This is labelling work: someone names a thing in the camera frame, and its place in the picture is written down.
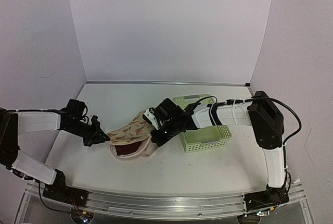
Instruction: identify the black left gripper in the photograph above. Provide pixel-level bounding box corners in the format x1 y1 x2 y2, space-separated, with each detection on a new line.
65 119 109 146

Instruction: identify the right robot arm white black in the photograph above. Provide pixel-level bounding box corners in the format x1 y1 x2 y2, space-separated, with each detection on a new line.
143 91 289 207

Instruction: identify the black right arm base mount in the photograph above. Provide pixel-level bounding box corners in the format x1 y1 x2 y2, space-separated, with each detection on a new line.
244 186 289 213

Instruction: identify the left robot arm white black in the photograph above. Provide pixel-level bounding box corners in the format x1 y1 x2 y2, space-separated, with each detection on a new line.
1 99 110 207

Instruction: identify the beige patterned mesh laundry bag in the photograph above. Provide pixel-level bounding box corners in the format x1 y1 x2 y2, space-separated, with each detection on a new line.
107 111 158 159

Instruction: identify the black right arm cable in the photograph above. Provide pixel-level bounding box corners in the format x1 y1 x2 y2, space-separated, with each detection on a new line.
187 95 304 146

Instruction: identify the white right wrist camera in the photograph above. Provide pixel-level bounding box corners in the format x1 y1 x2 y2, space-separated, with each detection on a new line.
143 107 161 130

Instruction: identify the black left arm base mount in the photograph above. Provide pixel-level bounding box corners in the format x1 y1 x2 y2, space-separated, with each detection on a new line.
43 169 88 207

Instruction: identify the light green perforated plastic basket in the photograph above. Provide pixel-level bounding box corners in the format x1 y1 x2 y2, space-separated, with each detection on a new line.
172 94 232 153

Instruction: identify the aluminium front rail frame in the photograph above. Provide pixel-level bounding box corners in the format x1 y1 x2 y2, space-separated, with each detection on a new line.
27 183 311 220

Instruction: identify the dark red bra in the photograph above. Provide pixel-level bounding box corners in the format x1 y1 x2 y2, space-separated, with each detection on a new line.
114 141 143 156

